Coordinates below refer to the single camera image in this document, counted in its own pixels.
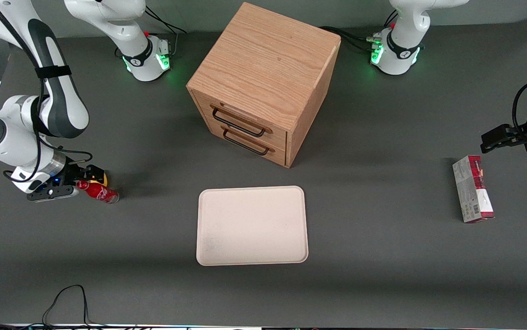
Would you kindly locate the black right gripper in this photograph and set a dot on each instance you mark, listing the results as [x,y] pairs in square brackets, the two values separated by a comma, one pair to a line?
[74,173]

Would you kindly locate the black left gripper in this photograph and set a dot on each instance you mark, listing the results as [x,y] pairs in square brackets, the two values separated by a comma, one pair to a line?
[526,136]

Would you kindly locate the red coke bottle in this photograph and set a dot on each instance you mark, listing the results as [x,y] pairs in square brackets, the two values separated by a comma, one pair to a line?
[100,192]

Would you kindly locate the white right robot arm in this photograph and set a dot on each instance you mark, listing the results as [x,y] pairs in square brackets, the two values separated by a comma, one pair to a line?
[57,101]

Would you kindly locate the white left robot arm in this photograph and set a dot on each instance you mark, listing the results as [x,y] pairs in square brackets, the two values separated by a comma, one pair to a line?
[403,41]

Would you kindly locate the beige plastic tray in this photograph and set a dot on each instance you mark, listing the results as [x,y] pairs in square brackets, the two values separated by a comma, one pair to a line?
[252,225]

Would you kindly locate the yellow lemon toy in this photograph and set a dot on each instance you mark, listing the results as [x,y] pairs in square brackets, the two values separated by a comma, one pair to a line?
[105,179]

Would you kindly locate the grey and red carton box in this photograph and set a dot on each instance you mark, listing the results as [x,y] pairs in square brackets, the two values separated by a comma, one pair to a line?
[472,190]

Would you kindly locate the wooden drawer cabinet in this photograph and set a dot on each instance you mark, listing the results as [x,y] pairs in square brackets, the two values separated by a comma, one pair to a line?
[268,68]

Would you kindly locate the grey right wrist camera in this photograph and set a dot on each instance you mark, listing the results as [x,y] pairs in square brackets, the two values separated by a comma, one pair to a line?
[50,195]

